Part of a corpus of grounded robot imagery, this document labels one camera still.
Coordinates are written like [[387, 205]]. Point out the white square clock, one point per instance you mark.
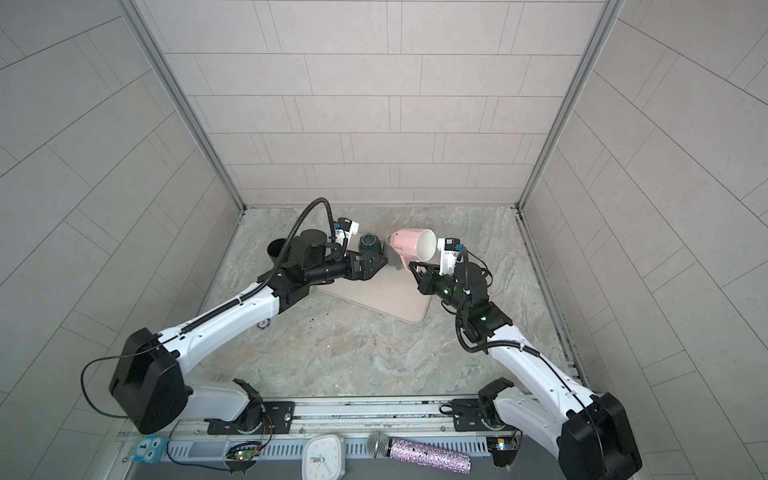
[[324, 458]]

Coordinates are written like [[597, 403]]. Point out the small black circuit device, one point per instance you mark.
[[503, 450]]

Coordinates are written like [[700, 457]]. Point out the metal base rail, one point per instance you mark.
[[455, 424]]

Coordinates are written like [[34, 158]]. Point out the pink faceted mug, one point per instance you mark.
[[413, 245]]

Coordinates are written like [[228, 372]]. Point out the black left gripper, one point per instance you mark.
[[361, 266]]

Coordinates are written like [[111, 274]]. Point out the black mug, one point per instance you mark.
[[278, 251]]

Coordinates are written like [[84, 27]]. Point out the metal corner wall profile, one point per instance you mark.
[[605, 22]]

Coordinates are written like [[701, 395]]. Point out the beige plastic tray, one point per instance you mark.
[[391, 291]]

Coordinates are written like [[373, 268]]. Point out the small green circuit board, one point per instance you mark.
[[244, 452]]

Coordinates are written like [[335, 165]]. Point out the glittery pink microphone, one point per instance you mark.
[[379, 445]]

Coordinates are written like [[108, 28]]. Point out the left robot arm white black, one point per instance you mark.
[[150, 382]]

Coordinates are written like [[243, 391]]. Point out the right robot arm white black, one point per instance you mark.
[[589, 434]]

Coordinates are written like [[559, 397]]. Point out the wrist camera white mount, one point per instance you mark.
[[450, 251], [344, 229]]

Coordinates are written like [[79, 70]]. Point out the left metal corner profile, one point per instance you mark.
[[149, 46]]

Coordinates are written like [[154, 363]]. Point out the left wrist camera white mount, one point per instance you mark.
[[344, 229]]

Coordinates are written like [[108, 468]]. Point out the dark green faceted mug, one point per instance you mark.
[[370, 243]]

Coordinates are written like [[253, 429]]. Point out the blue white power socket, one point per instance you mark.
[[150, 449]]

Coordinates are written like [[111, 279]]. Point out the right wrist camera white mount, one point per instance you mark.
[[450, 251]]

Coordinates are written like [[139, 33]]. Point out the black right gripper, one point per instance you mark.
[[427, 283]]

